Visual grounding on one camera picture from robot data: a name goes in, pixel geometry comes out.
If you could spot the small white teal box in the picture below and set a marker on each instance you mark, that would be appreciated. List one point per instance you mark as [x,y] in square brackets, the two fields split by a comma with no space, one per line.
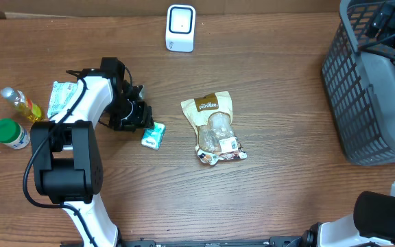
[152,138]

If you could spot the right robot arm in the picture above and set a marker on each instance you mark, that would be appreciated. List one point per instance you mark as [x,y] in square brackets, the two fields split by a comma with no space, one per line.
[372,223]

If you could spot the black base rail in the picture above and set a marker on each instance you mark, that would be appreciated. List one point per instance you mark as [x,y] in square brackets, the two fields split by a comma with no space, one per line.
[284,241]

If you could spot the white barcode scanner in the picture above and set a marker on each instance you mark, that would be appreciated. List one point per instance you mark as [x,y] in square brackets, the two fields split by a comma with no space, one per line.
[180,28]

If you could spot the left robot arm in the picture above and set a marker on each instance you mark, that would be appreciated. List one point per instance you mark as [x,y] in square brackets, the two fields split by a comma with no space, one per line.
[65,170]

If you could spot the green lid white jar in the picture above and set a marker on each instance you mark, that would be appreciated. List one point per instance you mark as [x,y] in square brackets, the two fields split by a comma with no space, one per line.
[13,135]

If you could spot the brown beige snack pouch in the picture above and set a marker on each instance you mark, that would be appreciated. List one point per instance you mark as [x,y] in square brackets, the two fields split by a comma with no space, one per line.
[211,117]

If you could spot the yellow liquid bottle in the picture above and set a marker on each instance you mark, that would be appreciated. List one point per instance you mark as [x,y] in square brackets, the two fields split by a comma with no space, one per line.
[24,105]

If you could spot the grey plastic basket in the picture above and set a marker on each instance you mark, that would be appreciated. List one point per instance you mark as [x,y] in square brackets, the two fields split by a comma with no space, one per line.
[358,75]

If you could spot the teal snack package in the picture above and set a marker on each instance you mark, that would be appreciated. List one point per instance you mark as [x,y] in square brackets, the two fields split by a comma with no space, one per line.
[61,94]

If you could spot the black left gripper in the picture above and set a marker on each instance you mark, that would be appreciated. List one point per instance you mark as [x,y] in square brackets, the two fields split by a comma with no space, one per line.
[143,118]

